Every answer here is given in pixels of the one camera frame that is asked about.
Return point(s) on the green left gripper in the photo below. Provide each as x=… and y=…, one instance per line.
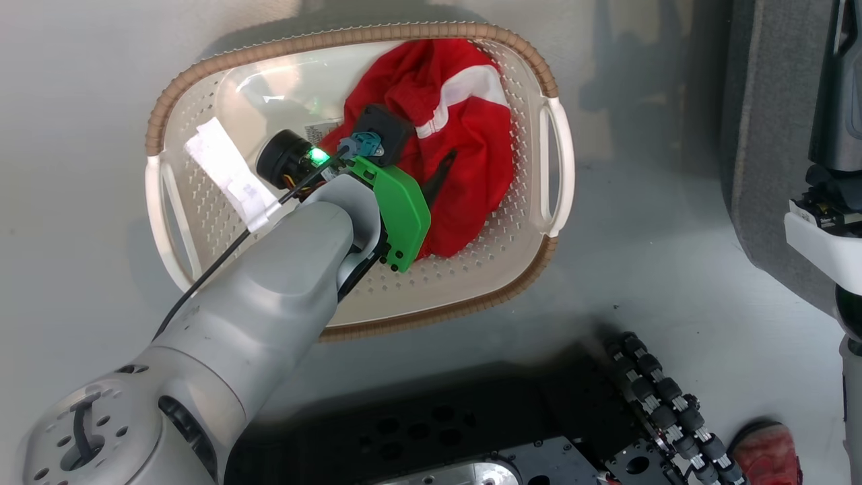
x=401, y=215

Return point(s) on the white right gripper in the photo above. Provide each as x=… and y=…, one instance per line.
x=828, y=242

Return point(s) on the red and white garment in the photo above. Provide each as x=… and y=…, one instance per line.
x=465, y=135

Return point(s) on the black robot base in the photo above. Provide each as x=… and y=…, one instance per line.
x=417, y=424

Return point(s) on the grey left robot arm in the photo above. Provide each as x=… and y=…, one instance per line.
x=269, y=303

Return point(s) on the grey fabric sofa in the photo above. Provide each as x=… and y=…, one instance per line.
x=768, y=135

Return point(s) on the beige laundry basket brown rim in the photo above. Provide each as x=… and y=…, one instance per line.
x=222, y=108

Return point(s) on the black roller robot wheel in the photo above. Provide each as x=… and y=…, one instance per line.
x=667, y=404

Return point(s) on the red round object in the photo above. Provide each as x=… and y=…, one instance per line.
x=768, y=455

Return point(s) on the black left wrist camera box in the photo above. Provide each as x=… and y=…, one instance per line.
x=384, y=131

